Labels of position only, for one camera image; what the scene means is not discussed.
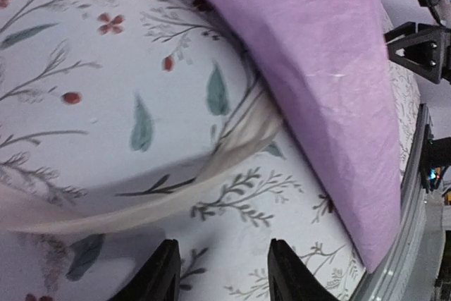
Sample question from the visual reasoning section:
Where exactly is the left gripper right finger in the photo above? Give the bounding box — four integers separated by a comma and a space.
267, 239, 338, 301

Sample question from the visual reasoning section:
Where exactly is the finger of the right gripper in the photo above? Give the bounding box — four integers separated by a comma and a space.
384, 22, 450, 85

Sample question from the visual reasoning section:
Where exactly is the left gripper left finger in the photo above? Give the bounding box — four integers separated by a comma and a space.
109, 240, 181, 301

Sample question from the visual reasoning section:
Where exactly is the cream ribbon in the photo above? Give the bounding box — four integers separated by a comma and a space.
1, 92, 283, 234

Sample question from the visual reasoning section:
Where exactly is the purple flower bouquet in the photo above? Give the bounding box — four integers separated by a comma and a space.
207, 0, 400, 272

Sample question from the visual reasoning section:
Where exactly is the floral patterned table mat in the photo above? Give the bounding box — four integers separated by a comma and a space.
1, 0, 420, 300

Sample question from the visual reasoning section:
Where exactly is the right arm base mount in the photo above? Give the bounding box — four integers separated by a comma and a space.
419, 137, 450, 193

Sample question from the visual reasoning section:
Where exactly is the aluminium front rail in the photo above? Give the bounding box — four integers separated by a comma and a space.
351, 104, 445, 300

